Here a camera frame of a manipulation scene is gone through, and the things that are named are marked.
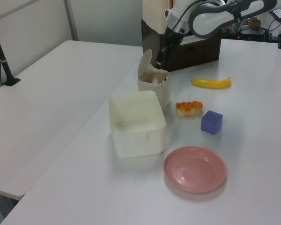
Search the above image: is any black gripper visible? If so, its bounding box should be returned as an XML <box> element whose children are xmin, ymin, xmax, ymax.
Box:
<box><xmin>156</xmin><ymin>27</ymin><xmax>185</xmax><ymax>70</ymax></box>

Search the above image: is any cream trash can with lid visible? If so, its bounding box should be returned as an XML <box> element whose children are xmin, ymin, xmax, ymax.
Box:
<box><xmin>137</xmin><ymin>49</ymin><xmax>172</xmax><ymax>108</ymax></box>

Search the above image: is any dark brown drawer cabinet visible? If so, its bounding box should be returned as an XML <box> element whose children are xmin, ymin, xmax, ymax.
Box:
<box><xmin>140</xmin><ymin>18</ymin><xmax>222</xmax><ymax>72</ymax></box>

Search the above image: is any yellow toy banana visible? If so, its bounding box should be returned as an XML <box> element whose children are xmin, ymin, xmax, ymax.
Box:
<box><xmin>191</xmin><ymin>76</ymin><xmax>232</xmax><ymax>90</ymax></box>

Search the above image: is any toy bread with orange topping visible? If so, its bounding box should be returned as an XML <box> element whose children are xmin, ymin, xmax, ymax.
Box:
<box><xmin>175</xmin><ymin>100</ymin><xmax>204</xmax><ymax>117</ymax></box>

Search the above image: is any white square plastic container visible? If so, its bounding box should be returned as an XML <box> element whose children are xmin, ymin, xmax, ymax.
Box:
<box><xmin>108</xmin><ymin>90</ymin><xmax>167</xmax><ymax>159</ymax></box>

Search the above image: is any purple cube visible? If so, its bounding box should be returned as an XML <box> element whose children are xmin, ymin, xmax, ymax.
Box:
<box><xmin>200</xmin><ymin>110</ymin><xmax>223</xmax><ymax>136</ymax></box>

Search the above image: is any black electronic device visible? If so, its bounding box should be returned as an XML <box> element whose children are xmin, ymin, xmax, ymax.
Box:
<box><xmin>238</xmin><ymin>26</ymin><xmax>268</xmax><ymax>41</ymax></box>

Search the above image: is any small cardboard box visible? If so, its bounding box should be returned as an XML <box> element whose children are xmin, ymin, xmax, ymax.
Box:
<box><xmin>248</xmin><ymin>17</ymin><xmax>262</xmax><ymax>27</ymax></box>

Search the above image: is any pink round plate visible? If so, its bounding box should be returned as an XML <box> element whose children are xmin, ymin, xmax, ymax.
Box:
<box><xmin>163</xmin><ymin>146</ymin><xmax>227</xmax><ymax>194</ymax></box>

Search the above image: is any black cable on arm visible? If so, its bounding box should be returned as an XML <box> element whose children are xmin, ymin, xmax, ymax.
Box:
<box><xmin>172</xmin><ymin>0</ymin><xmax>244</xmax><ymax>32</ymax></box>

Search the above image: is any black camera stand pole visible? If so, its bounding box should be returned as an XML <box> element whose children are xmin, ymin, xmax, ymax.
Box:
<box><xmin>0</xmin><ymin>17</ymin><xmax>21</xmax><ymax>86</ymax></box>

